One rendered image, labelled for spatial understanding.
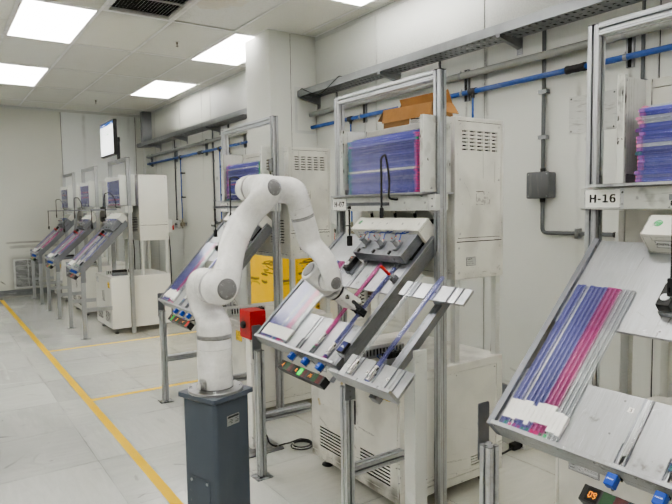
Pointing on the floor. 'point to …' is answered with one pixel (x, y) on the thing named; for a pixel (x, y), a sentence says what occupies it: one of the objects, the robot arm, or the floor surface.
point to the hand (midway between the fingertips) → (360, 311)
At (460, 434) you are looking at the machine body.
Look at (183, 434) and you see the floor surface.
